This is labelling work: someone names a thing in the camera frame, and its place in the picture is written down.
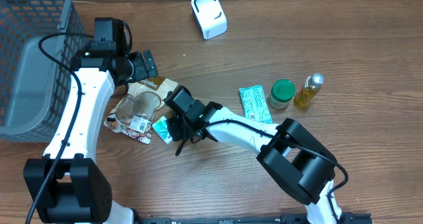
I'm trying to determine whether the teal white tissue packet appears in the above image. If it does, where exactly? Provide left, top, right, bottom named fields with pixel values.
left=152, top=116, right=173, bottom=145

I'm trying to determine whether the brown white snack bag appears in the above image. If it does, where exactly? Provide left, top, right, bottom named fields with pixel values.
left=103, top=76, right=178, bottom=145

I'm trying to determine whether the teal tissue pack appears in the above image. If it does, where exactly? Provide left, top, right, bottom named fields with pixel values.
left=239, top=85, right=273, bottom=124

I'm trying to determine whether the green lid seasoning jar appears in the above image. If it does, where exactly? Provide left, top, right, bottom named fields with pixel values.
left=268, top=79, right=295, bottom=109

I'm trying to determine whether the yellow dish soap bottle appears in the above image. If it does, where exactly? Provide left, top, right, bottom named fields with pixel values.
left=293, top=73, right=325, bottom=109

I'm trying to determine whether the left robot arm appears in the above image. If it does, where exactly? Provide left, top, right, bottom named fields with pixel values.
left=23, top=17, right=158, bottom=223

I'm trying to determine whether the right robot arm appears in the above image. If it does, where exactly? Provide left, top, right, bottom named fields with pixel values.
left=165, top=86, right=342, bottom=223

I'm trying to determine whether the white barcode scanner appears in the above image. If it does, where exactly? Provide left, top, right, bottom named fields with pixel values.
left=190, top=0, right=227, bottom=40

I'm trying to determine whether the grey plastic shopping basket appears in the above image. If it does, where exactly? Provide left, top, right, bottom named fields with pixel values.
left=1, top=0, right=88, bottom=142

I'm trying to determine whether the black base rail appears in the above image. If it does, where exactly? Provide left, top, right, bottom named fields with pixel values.
left=134, top=212, right=373, bottom=224

